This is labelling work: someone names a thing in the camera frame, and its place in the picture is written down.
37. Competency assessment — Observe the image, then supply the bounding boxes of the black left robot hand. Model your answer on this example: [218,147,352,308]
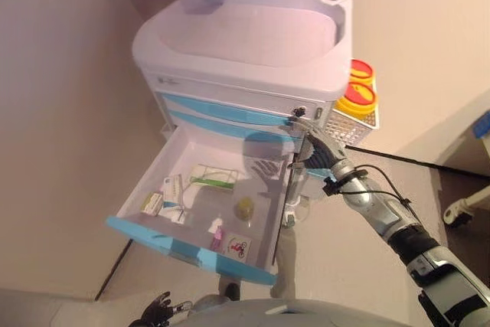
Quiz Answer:
[133,291,192,327]

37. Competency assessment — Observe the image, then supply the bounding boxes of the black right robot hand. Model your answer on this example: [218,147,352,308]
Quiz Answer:
[286,116,351,179]

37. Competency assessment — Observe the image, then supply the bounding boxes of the clear bottle of amber pills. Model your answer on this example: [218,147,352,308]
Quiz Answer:
[234,195,256,224]

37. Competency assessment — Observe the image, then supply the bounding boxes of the blue front cart drawer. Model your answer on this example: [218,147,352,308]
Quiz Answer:
[105,126,296,286]
[167,109,294,135]
[161,91,294,120]

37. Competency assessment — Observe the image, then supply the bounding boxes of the green white medicine box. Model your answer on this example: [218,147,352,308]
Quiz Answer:
[139,190,165,217]

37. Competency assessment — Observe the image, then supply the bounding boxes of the white mesh side basket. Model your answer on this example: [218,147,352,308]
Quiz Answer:
[323,77,381,145]

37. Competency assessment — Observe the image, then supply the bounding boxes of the yellow sharps container red lid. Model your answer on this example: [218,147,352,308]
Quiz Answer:
[349,57,375,86]
[335,80,379,116]

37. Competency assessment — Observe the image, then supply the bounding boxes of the small pink bottle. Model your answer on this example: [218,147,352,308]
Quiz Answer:
[207,217,226,254]

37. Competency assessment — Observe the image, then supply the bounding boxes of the flat blue white packet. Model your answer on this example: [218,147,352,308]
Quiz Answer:
[158,201,188,225]

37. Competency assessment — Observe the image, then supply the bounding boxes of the red scooter picture card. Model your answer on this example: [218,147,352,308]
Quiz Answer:
[223,232,253,260]

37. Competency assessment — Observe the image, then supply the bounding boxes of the green toothbrush packet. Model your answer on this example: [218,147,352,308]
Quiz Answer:
[188,163,239,191]

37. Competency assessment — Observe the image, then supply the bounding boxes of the white medical cart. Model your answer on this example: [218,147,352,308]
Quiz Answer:
[131,0,354,267]

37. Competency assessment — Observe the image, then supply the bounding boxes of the grey robot torso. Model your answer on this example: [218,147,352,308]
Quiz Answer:
[183,298,423,327]

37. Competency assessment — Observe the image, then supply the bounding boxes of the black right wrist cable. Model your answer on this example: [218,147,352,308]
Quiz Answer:
[322,165,413,210]

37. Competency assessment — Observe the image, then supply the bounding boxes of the blue bed corner bracket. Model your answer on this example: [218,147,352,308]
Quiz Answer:
[472,113,490,139]

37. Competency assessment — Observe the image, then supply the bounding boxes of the white hospital bed frame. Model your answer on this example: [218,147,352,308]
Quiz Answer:
[443,112,490,227]

